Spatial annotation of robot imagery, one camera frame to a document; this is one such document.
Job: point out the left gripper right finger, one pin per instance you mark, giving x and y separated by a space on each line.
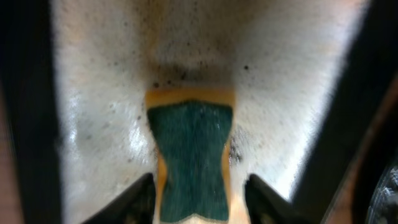
266 206

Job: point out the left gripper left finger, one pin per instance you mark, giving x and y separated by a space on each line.
134 205

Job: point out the black rectangular sponge tray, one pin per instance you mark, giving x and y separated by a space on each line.
308 78

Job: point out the black round tray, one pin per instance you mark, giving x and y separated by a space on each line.
383 205

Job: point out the green and yellow sponge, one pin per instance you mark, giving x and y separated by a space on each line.
191 128

